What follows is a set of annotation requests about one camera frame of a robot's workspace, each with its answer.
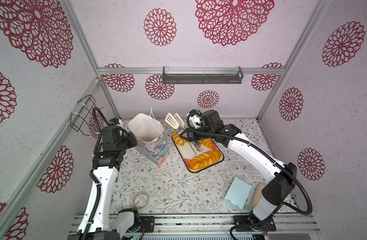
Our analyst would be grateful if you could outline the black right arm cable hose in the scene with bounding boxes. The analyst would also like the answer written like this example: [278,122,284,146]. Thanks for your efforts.
[186,112,313,240]

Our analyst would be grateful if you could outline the white slotted tongs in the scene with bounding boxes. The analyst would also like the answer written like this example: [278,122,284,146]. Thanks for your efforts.
[165,113,185,133]

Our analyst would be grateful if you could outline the black wire wall basket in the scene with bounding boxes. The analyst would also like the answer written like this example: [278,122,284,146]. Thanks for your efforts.
[69,94,96,136]

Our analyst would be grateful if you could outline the top small bread roll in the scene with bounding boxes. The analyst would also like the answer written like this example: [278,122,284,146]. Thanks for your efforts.
[200,139,213,149]

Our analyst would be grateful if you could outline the small bread roll left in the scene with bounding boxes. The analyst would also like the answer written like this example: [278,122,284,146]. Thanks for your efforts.
[171,132,185,146]

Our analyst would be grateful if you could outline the small bread roll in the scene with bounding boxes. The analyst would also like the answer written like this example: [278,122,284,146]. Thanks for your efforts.
[171,132,185,146]
[200,139,213,149]

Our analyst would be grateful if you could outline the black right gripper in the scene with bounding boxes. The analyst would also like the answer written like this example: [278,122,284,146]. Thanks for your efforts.
[179,126,215,142]

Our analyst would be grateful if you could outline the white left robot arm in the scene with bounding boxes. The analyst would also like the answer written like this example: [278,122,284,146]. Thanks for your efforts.
[67,125,140,240]

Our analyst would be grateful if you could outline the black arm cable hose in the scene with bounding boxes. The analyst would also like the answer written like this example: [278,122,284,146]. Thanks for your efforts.
[79,105,112,240]
[186,112,313,240]

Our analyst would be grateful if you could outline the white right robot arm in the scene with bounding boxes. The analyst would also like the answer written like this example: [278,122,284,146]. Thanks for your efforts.
[180,110,300,222]

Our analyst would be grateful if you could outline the strawberry print serving tray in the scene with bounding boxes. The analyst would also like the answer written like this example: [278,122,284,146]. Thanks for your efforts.
[173,140,224,173]

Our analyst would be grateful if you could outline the round tape roll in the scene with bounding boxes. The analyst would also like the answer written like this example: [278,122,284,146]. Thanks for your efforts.
[133,192,149,209]

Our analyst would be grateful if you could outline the black wall shelf rack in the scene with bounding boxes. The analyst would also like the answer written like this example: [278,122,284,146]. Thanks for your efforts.
[162,67,244,85]

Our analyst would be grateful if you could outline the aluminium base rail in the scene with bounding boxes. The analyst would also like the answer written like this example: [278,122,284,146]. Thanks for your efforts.
[125,213,323,240]

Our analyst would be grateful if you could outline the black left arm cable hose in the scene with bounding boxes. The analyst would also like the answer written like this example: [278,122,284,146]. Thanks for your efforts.
[79,105,112,240]

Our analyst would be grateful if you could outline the braided yellow bread loaf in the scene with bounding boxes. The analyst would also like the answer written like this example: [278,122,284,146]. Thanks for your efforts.
[189,150,222,171]

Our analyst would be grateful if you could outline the floral paper gift bag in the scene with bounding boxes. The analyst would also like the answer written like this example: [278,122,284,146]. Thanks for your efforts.
[127,111,169,167]

